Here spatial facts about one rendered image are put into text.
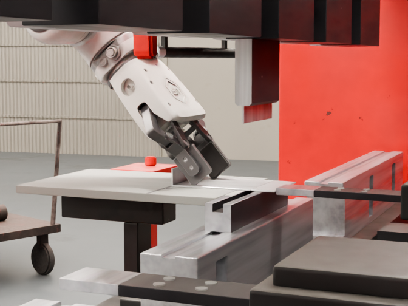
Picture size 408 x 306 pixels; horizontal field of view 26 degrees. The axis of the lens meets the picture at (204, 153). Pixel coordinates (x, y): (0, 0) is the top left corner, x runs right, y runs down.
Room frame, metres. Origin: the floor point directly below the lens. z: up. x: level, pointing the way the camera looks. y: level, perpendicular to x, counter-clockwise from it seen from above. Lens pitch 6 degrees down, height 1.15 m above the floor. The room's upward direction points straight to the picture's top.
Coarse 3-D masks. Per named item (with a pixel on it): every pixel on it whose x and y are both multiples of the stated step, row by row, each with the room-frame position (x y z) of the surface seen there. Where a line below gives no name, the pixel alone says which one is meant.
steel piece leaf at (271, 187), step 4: (268, 184) 1.06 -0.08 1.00; (272, 184) 1.06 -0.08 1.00; (276, 184) 1.06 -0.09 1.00; (280, 184) 1.06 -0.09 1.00; (284, 184) 1.06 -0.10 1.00; (288, 184) 1.06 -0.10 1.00; (292, 184) 1.07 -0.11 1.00; (256, 188) 1.02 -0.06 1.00; (260, 188) 1.02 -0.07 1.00; (264, 188) 1.02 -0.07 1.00; (268, 188) 1.02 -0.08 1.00; (272, 188) 1.02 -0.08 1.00
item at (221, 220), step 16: (240, 192) 1.01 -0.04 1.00; (256, 192) 1.00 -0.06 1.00; (272, 192) 1.05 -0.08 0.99; (208, 208) 0.93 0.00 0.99; (224, 208) 0.92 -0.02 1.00; (240, 208) 0.95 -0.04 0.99; (256, 208) 0.99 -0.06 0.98; (272, 208) 1.05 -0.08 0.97; (208, 224) 0.93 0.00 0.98; (224, 224) 0.92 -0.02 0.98; (240, 224) 0.95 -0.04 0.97
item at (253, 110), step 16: (240, 48) 1.00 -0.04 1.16; (256, 48) 1.01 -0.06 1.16; (272, 48) 1.06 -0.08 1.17; (240, 64) 1.00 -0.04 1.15; (256, 64) 1.01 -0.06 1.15; (272, 64) 1.06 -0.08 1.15; (240, 80) 1.00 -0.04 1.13; (256, 80) 1.01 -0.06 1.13; (272, 80) 1.06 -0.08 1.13; (240, 96) 1.00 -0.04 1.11; (256, 96) 1.01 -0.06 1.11; (272, 96) 1.06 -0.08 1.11; (256, 112) 1.03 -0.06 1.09
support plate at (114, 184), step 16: (64, 176) 1.15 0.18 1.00; (80, 176) 1.15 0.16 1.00; (96, 176) 1.15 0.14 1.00; (112, 176) 1.15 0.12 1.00; (128, 176) 1.15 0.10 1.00; (144, 176) 1.15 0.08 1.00; (160, 176) 1.15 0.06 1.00; (208, 176) 1.15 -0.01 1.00; (224, 176) 1.15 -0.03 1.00; (16, 192) 1.07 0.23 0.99; (32, 192) 1.06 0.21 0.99; (48, 192) 1.05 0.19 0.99; (64, 192) 1.04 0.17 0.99; (80, 192) 1.03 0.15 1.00; (96, 192) 1.02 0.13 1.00; (112, 192) 1.01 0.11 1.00; (128, 192) 1.01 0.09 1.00; (144, 192) 1.00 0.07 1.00; (160, 192) 1.00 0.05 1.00; (176, 192) 1.00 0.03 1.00; (192, 192) 1.00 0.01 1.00; (208, 192) 1.00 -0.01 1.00; (224, 192) 1.00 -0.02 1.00
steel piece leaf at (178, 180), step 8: (176, 168) 1.06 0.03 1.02; (176, 176) 1.06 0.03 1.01; (184, 176) 1.08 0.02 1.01; (176, 184) 1.06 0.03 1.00; (184, 184) 1.06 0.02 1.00; (200, 184) 1.06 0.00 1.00; (208, 184) 1.06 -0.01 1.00; (216, 184) 1.06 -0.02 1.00; (224, 184) 1.06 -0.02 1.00; (232, 184) 1.06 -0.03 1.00; (240, 184) 1.06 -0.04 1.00; (248, 184) 1.06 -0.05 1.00; (256, 184) 1.06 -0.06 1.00; (264, 184) 1.06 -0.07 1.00
